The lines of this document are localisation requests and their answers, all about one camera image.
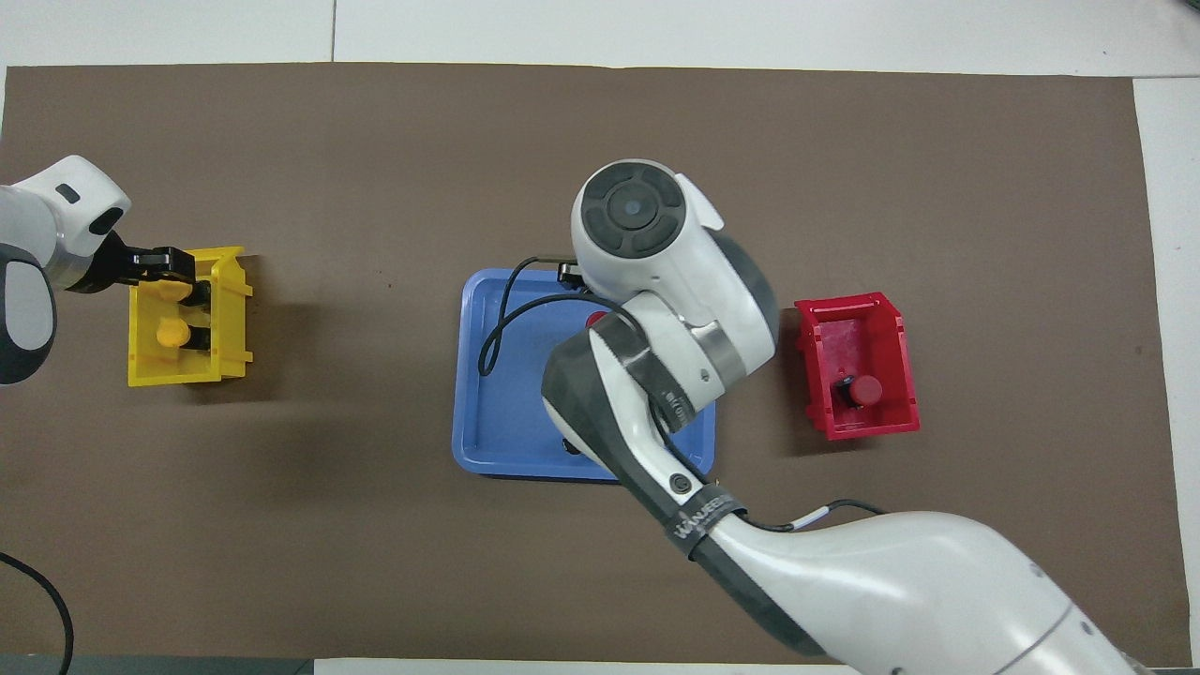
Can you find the red plastic bin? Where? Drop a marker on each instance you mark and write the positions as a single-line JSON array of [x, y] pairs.
[[891, 412]]

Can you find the yellow plastic bin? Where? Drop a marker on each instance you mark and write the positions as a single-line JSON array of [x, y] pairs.
[[145, 366]]

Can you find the yellow push button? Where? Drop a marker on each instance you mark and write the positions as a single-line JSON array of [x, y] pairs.
[[170, 333], [169, 292]]

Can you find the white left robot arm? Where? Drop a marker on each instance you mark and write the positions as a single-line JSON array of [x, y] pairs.
[[56, 216]]

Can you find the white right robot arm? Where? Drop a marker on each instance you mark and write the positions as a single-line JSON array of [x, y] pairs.
[[844, 581]]

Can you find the black cylinder with white dots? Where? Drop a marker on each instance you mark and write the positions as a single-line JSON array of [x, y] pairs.
[[570, 445]]

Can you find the brown table mat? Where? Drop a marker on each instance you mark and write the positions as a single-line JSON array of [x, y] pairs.
[[375, 562]]

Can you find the blue plastic tray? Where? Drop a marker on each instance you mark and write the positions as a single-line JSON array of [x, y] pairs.
[[511, 422]]

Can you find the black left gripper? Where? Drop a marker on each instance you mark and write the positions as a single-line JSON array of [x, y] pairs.
[[111, 265]]

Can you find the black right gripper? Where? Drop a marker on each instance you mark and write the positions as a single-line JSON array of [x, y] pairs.
[[569, 273]]

